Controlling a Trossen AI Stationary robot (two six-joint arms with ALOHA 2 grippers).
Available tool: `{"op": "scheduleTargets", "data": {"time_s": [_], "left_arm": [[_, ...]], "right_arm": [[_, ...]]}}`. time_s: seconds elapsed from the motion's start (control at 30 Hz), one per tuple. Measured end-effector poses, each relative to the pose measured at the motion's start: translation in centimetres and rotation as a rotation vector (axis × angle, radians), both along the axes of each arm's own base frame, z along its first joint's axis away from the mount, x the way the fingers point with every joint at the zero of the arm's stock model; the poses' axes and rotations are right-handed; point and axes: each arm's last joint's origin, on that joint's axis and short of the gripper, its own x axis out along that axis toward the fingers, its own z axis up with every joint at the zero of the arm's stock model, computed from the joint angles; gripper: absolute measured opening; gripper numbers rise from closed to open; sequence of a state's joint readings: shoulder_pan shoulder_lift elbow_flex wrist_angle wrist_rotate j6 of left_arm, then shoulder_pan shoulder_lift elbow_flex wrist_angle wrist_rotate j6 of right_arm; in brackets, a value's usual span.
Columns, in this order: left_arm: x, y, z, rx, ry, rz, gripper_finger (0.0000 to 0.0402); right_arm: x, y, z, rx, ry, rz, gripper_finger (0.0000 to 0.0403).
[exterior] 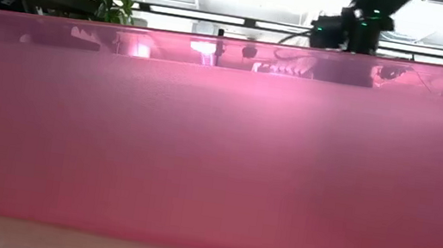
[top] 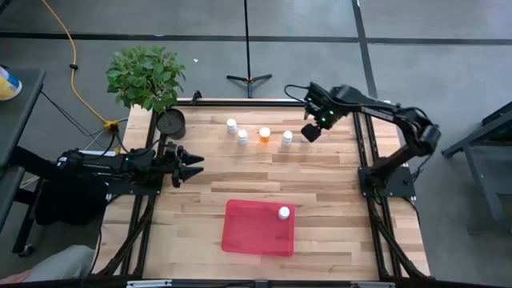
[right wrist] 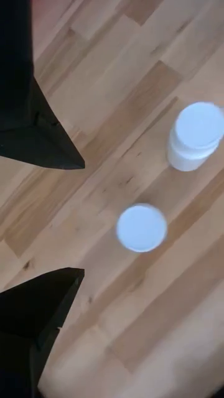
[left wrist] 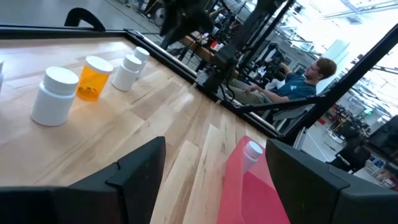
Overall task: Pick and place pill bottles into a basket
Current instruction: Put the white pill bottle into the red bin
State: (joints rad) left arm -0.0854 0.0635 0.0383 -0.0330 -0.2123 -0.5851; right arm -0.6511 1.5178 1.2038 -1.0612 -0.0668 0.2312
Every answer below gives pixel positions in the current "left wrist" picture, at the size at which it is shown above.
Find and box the person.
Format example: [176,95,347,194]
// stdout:
[228,57,338,114]

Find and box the silver metal bracket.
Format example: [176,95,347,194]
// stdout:
[292,126,308,152]

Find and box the black aluminium rig frame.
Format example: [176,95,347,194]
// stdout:
[0,23,398,147]

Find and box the wooden top workbench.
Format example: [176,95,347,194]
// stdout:
[180,30,224,63]

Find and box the orange pill bottle white cap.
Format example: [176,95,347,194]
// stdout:
[75,55,114,102]

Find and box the grey office chair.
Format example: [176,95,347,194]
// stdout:
[270,104,315,131]

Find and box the red translucent plastic basket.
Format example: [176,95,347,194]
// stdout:
[216,135,292,224]

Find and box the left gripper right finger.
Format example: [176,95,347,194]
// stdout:
[266,138,398,224]

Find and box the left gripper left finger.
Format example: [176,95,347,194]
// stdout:
[0,136,167,224]

